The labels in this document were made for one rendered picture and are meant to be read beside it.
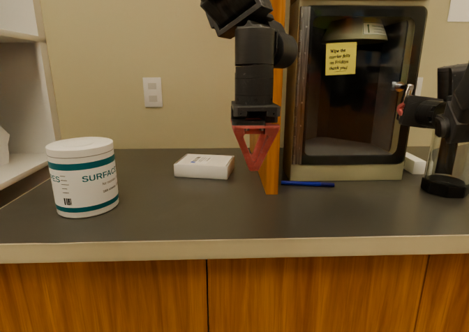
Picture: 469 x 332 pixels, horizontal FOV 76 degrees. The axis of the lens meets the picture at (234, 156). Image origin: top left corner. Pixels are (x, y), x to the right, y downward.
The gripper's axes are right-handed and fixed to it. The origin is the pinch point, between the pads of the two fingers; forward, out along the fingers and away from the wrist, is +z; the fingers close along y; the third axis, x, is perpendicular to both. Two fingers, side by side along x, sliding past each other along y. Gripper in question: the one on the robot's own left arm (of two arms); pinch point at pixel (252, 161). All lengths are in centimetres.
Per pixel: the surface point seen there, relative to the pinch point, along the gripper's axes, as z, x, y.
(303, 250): 18.4, -10.2, 3.2
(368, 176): 14, -36, 33
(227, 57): -20, 2, 76
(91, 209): 14.0, 32.3, 13.2
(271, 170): 9.4, -7.1, 24.1
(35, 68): -16, 75, 75
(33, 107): -1, 79, 75
